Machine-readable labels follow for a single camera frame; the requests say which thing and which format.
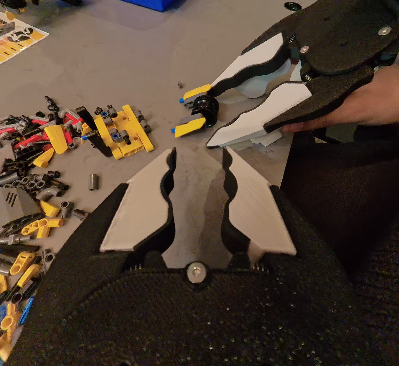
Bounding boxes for person's right hand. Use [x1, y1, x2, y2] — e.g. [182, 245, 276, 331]
[281, 65, 383, 134]

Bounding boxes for printed instruction booklet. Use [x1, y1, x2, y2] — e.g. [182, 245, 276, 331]
[0, 11, 50, 65]

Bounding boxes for yellow toy brick frame assembly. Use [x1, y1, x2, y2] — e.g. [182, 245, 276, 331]
[75, 104, 155, 160]

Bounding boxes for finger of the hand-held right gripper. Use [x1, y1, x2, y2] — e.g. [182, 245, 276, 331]
[206, 81, 313, 149]
[210, 33, 292, 98]

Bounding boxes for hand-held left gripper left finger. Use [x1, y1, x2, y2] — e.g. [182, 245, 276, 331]
[100, 147, 177, 264]

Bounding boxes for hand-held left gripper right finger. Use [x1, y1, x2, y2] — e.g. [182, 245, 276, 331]
[221, 146, 297, 267]

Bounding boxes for black wheel assembly yellow panels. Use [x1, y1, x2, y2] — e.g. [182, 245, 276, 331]
[170, 96, 219, 139]

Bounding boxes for pile of toy brick parts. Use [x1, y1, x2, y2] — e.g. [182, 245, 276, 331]
[0, 96, 91, 361]

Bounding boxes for person's right forearm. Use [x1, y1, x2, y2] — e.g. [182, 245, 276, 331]
[382, 62, 399, 125]

